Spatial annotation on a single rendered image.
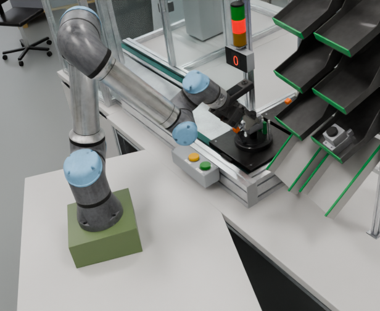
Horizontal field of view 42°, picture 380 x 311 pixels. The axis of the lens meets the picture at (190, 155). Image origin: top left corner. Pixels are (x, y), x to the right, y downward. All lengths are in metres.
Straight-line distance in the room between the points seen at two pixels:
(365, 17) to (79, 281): 1.13
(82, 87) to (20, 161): 2.34
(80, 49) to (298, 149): 0.76
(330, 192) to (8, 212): 2.34
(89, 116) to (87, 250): 0.42
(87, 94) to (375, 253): 1.00
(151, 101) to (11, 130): 2.90
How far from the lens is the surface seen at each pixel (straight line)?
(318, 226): 1.70
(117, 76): 1.39
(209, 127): 2.07
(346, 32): 1.31
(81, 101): 1.56
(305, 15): 1.41
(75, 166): 1.55
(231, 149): 1.84
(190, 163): 1.81
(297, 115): 1.57
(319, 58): 1.48
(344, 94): 1.37
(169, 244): 1.68
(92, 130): 1.62
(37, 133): 4.09
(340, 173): 1.57
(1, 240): 3.25
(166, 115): 1.45
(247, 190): 1.70
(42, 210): 1.96
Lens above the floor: 2.08
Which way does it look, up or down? 37 degrees down
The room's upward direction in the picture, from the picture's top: 9 degrees counter-clockwise
